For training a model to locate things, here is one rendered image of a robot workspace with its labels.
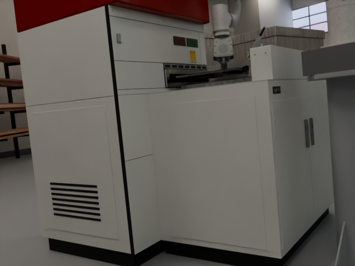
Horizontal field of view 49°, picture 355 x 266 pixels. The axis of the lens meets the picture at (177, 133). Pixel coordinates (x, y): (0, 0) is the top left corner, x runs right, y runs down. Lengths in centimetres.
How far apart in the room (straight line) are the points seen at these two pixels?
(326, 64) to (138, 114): 86
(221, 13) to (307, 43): 470
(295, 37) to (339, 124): 481
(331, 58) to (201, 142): 64
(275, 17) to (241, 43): 631
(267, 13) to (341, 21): 1066
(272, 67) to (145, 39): 66
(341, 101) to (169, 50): 93
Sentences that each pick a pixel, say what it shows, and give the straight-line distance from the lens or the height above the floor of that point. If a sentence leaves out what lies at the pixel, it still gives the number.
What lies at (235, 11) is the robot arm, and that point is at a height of 120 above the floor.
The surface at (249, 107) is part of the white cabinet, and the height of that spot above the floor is 71.
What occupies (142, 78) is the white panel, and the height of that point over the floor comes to 89.
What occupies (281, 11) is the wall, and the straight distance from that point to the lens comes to 1293.
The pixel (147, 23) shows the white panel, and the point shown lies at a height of 117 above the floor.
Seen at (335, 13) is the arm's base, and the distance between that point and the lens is 170.
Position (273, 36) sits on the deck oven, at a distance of 602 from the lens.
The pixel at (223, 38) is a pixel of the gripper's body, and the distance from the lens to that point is 205.
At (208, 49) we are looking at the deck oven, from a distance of 852.
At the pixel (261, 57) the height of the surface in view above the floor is 91.
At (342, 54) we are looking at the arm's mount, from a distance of 160.
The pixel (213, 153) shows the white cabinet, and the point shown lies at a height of 52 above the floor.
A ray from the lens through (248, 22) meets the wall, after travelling 1227.
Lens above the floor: 76
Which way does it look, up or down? 4 degrees down
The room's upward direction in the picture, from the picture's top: 5 degrees counter-clockwise
